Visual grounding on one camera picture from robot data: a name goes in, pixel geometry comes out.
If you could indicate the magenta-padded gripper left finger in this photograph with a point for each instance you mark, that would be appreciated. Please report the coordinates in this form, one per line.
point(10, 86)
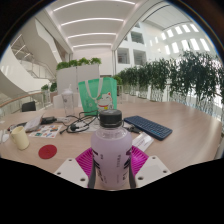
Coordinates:
point(71, 171)

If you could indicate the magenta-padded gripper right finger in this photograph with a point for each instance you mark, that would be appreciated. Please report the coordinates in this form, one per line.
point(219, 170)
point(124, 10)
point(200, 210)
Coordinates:
point(150, 170)

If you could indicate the purple drink bottle black cap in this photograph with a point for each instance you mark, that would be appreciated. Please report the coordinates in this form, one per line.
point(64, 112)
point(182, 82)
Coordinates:
point(111, 153)

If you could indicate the flat round red coaster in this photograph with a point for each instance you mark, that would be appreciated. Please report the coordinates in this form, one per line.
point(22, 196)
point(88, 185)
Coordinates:
point(47, 151)

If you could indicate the dark blue keyboard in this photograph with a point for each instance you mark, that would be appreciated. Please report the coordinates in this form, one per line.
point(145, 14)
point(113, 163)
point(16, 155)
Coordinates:
point(148, 127)

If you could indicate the colourful sticker sheet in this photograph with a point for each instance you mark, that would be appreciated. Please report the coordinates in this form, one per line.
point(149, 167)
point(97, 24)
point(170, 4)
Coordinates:
point(46, 131)

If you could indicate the small black case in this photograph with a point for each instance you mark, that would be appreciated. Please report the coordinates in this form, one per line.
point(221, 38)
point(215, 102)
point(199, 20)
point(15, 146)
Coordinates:
point(48, 119)

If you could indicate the pale yellow mug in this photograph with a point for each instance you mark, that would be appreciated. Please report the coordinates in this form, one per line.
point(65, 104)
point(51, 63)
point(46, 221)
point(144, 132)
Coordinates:
point(20, 138)

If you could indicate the clear plastic bag with papers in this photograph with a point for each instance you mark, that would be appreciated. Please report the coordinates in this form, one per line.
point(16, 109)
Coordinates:
point(34, 123)

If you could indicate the clear plastic bottle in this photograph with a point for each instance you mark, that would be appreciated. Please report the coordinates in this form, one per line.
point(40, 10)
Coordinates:
point(68, 101)

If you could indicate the black office chair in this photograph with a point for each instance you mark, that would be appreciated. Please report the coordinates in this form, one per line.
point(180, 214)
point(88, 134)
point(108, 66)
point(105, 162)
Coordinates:
point(29, 106)

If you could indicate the green tote bag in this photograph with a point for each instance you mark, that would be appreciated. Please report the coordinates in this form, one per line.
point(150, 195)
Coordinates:
point(93, 96)

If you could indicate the potted green plants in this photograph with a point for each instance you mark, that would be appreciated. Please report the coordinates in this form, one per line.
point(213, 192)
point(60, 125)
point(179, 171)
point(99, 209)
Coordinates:
point(50, 87)

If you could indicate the white cabinet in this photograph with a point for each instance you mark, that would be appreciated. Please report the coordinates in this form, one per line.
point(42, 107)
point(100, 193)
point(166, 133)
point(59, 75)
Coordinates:
point(70, 78)

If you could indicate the row of green trees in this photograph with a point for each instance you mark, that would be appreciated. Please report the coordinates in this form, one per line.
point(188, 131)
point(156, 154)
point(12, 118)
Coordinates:
point(186, 80)

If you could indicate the green plants on cabinet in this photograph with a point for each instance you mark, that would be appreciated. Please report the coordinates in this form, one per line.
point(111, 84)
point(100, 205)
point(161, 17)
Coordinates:
point(78, 62)

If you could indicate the ceiling light strips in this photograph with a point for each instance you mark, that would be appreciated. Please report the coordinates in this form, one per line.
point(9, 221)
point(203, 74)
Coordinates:
point(91, 20)

